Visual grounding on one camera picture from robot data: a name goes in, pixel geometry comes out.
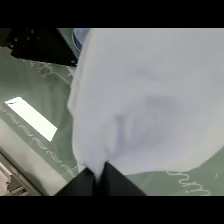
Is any blue garment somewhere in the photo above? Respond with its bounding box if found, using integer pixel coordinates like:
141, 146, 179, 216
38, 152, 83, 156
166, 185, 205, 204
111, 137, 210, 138
71, 28, 91, 55

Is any silver frame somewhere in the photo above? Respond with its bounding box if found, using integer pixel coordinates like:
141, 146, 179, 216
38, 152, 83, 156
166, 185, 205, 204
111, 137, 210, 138
0, 150, 44, 197

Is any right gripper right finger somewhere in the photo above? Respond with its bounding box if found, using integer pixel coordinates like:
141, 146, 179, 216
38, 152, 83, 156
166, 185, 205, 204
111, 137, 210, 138
98, 161, 148, 197

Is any white shirt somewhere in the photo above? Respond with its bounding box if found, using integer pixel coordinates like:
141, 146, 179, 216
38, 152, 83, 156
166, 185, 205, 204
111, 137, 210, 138
67, 28, 224, 181

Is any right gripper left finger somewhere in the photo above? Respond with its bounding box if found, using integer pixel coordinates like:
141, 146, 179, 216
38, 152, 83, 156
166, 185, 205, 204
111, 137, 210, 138
54, 167, 99, 197

